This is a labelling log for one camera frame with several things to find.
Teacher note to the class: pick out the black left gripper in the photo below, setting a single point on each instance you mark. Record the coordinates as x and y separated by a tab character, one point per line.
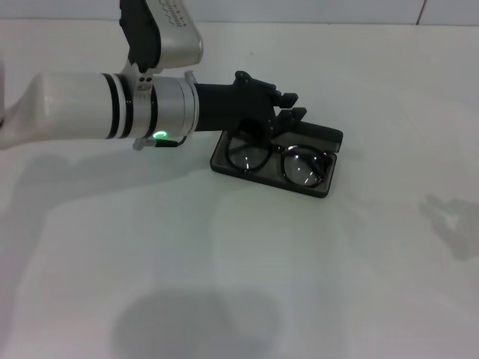
232	108

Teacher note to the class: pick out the black framed glasses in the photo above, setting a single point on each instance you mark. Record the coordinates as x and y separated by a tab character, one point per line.
280	161

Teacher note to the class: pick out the black glasses case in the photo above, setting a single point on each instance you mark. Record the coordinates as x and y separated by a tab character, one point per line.
299	187

